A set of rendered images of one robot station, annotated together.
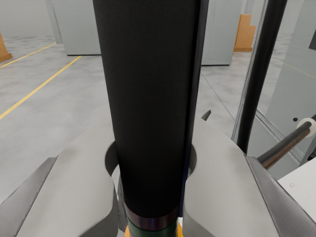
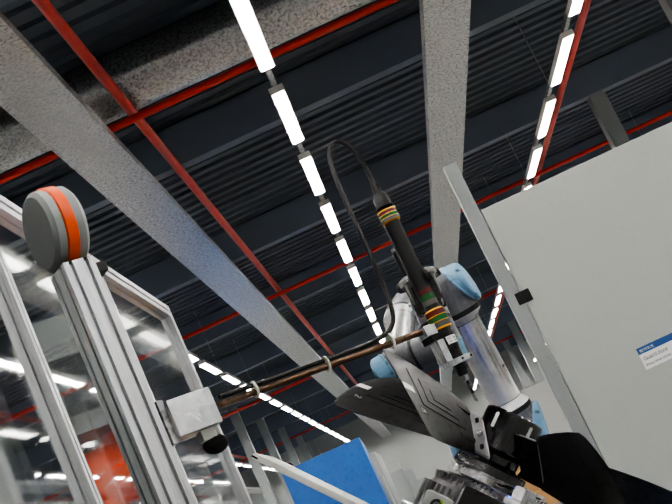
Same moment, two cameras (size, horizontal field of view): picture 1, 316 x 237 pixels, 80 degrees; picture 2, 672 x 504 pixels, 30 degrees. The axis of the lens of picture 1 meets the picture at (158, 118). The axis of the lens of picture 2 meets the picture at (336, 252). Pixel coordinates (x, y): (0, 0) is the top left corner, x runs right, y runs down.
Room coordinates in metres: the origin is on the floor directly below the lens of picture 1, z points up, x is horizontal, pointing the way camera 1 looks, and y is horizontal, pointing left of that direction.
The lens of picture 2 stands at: (2.71, -0.07, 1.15)
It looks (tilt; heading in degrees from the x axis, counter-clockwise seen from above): 12 degrees up; 181
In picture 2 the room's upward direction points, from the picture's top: 25 degrees counter-clockwise
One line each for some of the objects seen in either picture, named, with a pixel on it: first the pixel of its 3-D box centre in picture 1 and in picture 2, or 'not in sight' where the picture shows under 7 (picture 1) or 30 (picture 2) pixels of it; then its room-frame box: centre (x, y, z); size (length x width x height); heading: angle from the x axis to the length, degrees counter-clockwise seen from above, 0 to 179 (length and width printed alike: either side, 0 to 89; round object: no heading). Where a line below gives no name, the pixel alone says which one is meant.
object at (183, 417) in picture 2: not in sight; (184, 417); (0.44, -0.50, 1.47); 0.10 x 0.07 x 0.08; 126
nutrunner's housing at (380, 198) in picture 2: not in sight; (418, 277); (0.07, 0.00, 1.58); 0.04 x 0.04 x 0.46
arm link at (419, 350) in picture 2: not in sight; (438, 344); (-0.20, -0.01, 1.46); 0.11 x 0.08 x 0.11; 79
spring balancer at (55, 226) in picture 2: not in sight; (55, 229); (0.50, -0.58, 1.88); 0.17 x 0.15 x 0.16; 1
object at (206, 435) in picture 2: not in sight; (214, 440); (0.42, -0.47, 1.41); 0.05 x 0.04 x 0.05; 126
